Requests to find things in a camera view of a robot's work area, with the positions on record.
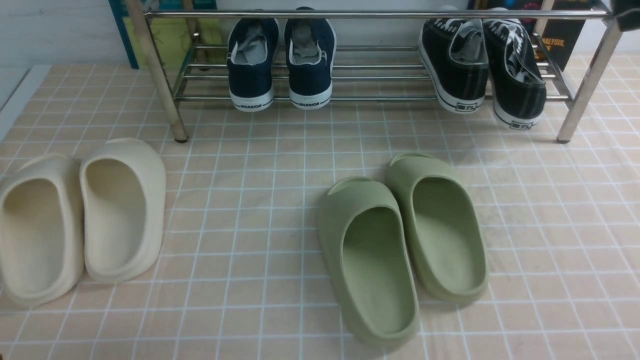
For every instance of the beige slipper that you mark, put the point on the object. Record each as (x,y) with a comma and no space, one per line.
(41,223)
(123,186)

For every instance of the green slipper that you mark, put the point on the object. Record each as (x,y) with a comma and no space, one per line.
(442,230)
(360,230)

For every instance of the left green slipper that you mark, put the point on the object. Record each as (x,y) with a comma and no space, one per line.
(360,230)

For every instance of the left navy sneaker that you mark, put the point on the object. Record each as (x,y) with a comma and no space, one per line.
(252,46)

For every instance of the navy sneaker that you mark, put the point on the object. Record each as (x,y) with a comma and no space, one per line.
(252,46)
(310,47)

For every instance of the right navy sneaker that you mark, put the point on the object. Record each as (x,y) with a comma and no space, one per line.
(310,47)

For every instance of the left beige slipper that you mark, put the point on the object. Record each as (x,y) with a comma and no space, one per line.
(41,223)

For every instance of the black book poster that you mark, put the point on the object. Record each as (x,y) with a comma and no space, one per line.
(559,36)

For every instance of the black canvas sneaker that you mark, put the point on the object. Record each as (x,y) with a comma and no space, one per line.
(519,90)
(454,54)

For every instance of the teal yellow book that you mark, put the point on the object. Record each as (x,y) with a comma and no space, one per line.
(171,35)

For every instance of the right beige slipper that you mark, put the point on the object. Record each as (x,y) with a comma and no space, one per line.
(123,186)

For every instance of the right green slipper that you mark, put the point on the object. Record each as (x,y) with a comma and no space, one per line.
(442,230)

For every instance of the metal shoe rack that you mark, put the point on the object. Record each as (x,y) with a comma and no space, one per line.
(171,96)

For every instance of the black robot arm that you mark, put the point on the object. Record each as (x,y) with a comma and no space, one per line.
(626,14)

